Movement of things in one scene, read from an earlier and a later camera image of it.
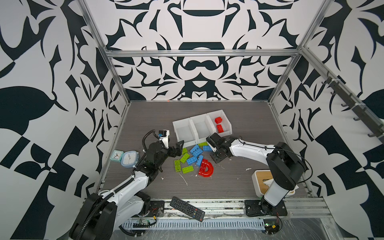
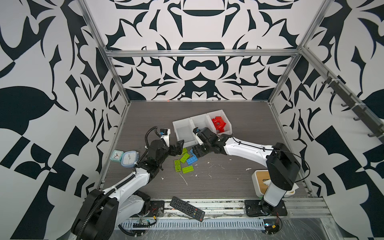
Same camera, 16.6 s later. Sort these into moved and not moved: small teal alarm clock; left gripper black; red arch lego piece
Moved: red arch lego piece
Not moved: left gripper black; small teal alarm clock
